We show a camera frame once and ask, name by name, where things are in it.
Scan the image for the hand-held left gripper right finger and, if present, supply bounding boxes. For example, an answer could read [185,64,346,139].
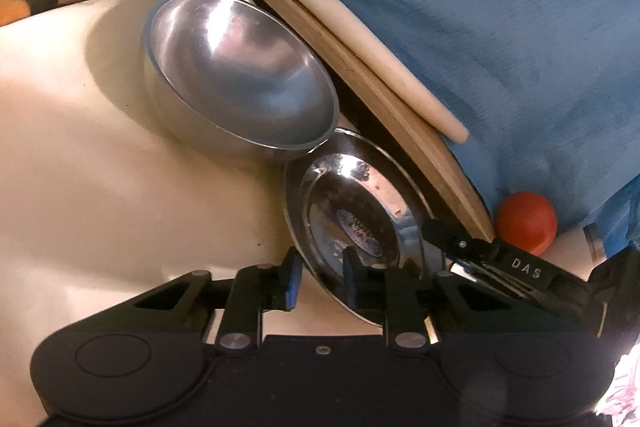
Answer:
[341,251,576,350]

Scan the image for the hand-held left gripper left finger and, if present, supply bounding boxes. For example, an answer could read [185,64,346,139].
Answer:
[131,251,305,354]

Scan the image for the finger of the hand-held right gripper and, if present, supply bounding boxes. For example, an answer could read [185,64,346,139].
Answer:
[447,258,533,304]
[422,219,496,260]

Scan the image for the shiny steel plate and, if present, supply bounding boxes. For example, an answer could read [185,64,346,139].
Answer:
[282,127,446,325]

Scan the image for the person's right hand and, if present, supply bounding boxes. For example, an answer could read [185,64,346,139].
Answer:
[602,349,640,427]

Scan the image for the white canister with steel lid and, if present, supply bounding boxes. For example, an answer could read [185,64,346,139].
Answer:
[547,222,608,280]

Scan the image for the red tomato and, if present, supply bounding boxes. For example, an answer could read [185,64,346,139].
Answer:
[495,191,558,257]

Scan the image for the wooden board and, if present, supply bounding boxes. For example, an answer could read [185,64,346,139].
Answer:
[241,0,493,243]

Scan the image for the person's blue coat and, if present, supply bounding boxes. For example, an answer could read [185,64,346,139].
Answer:
[30,0,640,253]

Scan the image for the white rolling pin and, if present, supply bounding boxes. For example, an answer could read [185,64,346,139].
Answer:
[261,0,471,144]

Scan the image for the steel bowl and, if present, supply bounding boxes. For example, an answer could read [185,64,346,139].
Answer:
[141,0,341,165]

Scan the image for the orange object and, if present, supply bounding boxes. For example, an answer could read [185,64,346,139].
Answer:
[0,0,31,26]

